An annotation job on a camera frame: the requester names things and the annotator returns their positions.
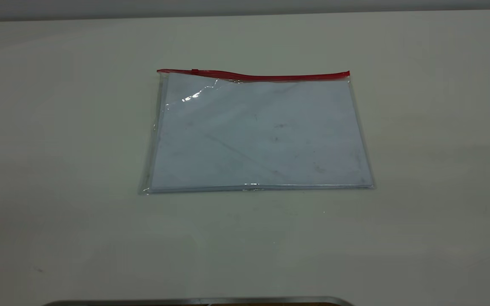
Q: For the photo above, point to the clear plastic zip bag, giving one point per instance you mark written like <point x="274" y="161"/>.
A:
<point x="270" y="77"/>

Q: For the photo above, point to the white paper sheets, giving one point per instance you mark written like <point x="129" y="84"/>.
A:
<point x="262" y="136"/>

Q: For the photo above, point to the silver metal edge strip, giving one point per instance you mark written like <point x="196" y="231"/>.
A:
<point x="185" y="301"/>

